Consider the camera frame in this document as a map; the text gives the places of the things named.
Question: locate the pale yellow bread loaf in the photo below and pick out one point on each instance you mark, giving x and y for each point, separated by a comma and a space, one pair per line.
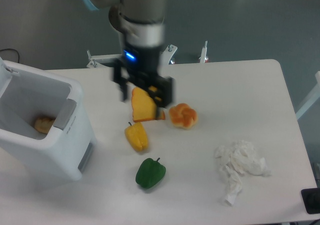
43, 124

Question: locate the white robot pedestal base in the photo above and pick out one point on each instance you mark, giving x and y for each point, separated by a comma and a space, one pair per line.
166, 57

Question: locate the white frame at right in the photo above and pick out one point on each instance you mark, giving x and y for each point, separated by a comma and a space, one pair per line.
310, 98

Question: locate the round knotted bread roll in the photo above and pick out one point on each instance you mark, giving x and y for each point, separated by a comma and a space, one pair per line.
183, 116

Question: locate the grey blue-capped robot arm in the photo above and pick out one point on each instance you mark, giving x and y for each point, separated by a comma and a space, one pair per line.
141, 24

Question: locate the yellow bell pepper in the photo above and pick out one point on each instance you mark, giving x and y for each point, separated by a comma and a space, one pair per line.
136, 136

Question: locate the black device at edge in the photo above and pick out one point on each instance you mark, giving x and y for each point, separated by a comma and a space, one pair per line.
311, 200

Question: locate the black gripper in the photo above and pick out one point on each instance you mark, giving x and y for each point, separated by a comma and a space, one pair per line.
139, 66

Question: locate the crumpled white tissue paper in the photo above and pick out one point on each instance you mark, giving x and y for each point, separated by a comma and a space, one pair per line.
234, 162

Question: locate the orange square toast slice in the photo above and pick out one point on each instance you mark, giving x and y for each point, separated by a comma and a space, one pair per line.
143, 107

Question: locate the green bell pepper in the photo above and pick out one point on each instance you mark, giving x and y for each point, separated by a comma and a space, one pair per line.
150, 173

